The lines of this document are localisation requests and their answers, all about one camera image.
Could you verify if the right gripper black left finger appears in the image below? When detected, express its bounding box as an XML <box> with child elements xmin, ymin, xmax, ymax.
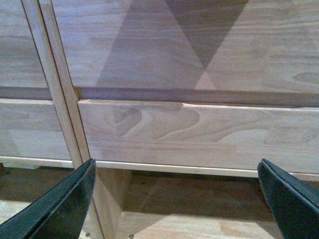
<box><xmin>0</xmin><ymin>159</ymin><xmax>96</xmax><ymax>239</ymax></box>

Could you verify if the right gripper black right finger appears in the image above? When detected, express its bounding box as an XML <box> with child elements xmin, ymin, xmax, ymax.
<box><xmin>257</xmin><ymin>159</ymin><xmax>319</xmax><ymax>239</ymax></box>

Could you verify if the light wooden bookshelf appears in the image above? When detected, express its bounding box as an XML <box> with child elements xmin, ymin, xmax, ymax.
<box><xmin>0</xmin><ymin>0</ymin><xmax>319</xmax><ymax>239</ymax></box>

